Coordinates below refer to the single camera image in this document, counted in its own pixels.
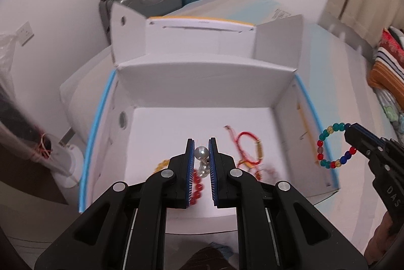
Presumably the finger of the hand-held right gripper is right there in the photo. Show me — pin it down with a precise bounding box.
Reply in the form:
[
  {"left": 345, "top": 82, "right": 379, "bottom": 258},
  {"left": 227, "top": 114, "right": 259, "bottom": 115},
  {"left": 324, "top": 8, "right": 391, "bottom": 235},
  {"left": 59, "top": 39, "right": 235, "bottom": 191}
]
[
  {"left": 356, "top": 144, "right": 378, "bottom": 161},
  {"left": 344, "top": 123, "right": 385, "bottom": 148}
]

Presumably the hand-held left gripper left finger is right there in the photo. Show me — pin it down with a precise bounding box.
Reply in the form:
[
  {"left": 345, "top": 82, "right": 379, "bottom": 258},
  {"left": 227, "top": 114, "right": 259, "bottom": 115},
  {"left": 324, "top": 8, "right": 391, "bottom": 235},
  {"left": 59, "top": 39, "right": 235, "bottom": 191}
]
[{"left": 34, "top": 139, "right": 195, "bottom": 270}]

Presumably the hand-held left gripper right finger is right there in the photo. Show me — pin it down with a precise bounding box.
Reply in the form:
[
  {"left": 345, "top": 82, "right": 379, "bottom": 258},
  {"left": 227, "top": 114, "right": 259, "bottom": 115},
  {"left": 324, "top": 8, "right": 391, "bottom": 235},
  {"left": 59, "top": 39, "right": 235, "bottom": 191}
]
[{"left": 207, "top": 137, "right": 370, "bottom": 270}]

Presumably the yellow bead bracelet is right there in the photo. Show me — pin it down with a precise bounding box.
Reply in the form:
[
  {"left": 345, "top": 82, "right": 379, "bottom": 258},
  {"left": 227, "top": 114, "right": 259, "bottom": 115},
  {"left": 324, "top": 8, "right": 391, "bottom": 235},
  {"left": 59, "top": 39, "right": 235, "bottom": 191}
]
[{"left": 153, "top": 159, "right": 170, "bottom": 173}]

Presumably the multicolour bead bracelet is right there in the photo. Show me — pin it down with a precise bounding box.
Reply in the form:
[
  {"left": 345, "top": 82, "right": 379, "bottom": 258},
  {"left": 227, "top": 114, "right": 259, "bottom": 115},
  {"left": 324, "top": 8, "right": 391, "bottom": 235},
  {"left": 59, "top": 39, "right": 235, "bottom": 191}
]
[{"left": 316, "top": 122, "right": 357, "bottom": 168}]

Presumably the red bead bracelet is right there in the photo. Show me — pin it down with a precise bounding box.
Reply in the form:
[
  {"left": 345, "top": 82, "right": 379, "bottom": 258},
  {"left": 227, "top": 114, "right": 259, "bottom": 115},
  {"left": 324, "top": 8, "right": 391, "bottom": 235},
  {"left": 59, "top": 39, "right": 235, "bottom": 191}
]
[{"left": 189, "top": 171, "right": 206, "bottom": 206}]

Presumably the red string bracelet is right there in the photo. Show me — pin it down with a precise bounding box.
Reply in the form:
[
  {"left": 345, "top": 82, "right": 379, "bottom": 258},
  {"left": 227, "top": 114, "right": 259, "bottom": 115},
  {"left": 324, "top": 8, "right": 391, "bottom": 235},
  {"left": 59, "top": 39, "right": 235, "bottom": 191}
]
[{"left": 224, "top": 125, "right": 264, "bottom": 167}]

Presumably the pearl bracelet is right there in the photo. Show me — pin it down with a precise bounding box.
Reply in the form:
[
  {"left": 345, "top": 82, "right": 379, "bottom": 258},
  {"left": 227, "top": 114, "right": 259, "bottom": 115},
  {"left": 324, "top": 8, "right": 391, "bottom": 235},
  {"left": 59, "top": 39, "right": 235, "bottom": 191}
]
[{"left": 194, "top": 146, "right": 210, "bottom": 178}]

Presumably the white cardboard box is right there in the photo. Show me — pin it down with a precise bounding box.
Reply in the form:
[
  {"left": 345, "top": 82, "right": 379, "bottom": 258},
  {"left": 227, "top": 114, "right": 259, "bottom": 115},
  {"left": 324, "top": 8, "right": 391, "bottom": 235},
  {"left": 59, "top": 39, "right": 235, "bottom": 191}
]
[{"left": 59, "top": 2, "right": 341, "bottom": 234}]

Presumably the person's right hand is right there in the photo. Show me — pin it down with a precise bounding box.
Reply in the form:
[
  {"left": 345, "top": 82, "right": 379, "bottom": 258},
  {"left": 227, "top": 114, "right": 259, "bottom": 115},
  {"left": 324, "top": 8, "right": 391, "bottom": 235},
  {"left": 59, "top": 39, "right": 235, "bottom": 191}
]
[{"left": 364, "top": 212, "right": 400, "bottom": 266}]

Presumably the floral quilt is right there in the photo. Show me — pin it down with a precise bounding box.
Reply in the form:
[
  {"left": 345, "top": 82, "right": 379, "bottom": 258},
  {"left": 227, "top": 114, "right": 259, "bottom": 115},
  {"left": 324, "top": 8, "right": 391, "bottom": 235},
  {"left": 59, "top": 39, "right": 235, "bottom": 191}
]
[{"left": 374, "top": 87, "right": 404, "bottom": 132}]

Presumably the dark cloth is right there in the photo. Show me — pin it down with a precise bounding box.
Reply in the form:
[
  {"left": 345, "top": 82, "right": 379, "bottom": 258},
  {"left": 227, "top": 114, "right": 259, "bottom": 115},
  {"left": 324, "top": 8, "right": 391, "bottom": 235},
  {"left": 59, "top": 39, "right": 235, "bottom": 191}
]
[{"left": 182, "top": 242, "right": 241, "bottom": 270}]

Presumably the striped pillow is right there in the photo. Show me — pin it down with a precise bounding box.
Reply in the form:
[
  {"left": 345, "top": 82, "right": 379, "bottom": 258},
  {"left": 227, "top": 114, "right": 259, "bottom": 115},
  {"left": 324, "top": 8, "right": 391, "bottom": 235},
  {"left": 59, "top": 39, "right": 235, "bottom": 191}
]
[{"left": 367, "top": 26, "right": 404, "bottom": 94}]

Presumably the white round stand base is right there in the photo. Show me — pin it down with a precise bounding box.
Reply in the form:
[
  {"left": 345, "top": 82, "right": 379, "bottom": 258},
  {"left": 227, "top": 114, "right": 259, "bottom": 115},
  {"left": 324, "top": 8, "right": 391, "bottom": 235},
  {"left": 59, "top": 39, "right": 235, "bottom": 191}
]
[{"left": 51, "top": 144, "right": 86, "bottom": 189}]

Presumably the dark bundle with rubber bands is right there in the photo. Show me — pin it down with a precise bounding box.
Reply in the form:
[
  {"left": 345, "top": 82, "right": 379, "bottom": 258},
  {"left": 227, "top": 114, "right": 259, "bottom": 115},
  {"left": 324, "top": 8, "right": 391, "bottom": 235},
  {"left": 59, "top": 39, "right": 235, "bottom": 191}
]
[{"left": 0, "top": 89, "right": 55, "bottom": 165}]

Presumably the clear plastic bag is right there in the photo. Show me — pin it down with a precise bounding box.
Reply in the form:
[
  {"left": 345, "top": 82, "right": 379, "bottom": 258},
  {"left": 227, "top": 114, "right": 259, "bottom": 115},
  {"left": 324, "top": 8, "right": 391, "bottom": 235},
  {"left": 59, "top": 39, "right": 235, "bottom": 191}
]
[{"left": 0, "top": 31, "right": 20, "bottom": 108}]

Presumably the red and yellow cord bracelet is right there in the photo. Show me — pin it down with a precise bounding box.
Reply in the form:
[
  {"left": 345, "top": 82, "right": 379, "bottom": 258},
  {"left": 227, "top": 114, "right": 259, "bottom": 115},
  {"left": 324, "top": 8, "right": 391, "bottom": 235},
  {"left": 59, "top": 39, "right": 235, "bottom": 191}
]
[{"left": 237, "top": 159, "right": 280, "bottom": 180}]

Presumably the white wall socket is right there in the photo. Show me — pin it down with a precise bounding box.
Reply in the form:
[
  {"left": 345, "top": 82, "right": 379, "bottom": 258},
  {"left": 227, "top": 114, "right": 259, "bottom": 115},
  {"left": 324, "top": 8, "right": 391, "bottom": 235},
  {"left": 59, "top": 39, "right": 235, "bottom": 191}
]
[{"left": 15, "top": 21, "right": 34, "bottom": 45}]

